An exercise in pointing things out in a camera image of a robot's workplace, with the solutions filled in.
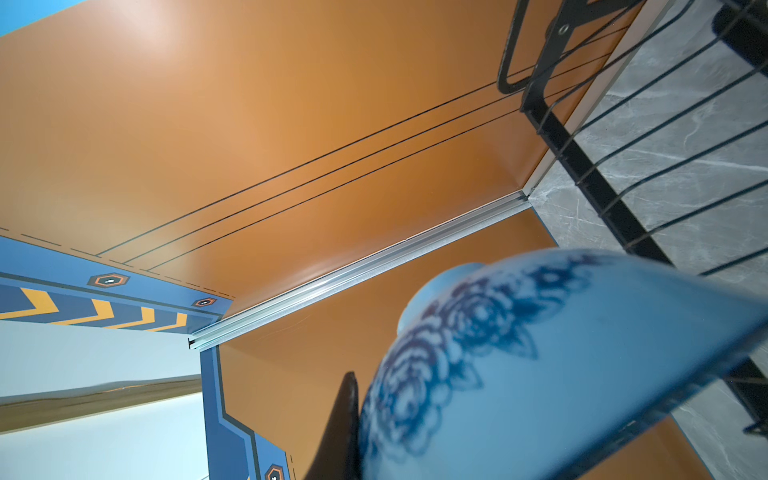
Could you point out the blue floral bowl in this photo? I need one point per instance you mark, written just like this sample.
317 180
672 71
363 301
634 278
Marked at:
541 365

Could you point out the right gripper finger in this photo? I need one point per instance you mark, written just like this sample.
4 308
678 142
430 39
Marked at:
338 457

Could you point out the black wire dish rack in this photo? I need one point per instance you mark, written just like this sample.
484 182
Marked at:
657 110

